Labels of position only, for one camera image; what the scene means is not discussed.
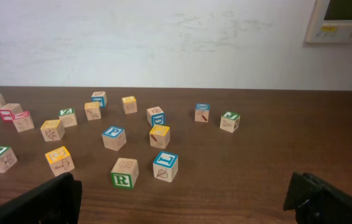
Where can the green Z letter block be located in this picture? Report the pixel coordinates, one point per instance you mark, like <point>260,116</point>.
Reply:
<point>68,117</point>

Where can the blue D letter block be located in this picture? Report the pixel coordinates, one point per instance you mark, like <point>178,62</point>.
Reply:
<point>155,116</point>

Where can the blue side far block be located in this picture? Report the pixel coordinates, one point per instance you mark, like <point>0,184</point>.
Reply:
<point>100,97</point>

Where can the blue L letter block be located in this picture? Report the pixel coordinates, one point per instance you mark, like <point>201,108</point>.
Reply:
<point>165,166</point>

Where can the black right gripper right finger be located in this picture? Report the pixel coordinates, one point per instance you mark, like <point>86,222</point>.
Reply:
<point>315,201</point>

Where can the wooden block green R side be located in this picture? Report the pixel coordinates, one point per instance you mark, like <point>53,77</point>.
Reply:
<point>124,173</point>

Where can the white wall control panel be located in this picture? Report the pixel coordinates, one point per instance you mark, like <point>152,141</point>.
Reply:
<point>330,22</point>

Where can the yellow top far block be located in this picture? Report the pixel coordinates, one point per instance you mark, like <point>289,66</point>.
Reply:
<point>129,104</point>

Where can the yellow top bug block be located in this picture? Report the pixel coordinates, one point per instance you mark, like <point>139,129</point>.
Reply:
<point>53,130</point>

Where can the red I side block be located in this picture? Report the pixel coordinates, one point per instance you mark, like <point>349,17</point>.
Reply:
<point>9,110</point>

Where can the yellow top middle block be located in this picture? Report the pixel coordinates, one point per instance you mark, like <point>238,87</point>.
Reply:
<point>92,110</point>

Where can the green J letter block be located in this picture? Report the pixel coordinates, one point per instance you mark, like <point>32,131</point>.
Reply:
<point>229,121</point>

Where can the yellow umbrella picture block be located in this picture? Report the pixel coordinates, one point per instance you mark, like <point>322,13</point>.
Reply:
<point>60,160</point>

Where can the blue X letter block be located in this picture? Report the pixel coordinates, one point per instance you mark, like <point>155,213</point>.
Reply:
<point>202,111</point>

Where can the red V letter block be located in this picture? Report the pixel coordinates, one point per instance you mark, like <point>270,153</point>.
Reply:
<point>23,121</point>

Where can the blue P letter block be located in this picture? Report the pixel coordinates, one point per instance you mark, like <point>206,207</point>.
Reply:
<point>114,138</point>

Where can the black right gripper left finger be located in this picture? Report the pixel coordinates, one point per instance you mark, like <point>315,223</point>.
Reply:
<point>55,201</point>

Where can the yellow K letter block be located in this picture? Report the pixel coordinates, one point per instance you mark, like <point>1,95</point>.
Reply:
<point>159,136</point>

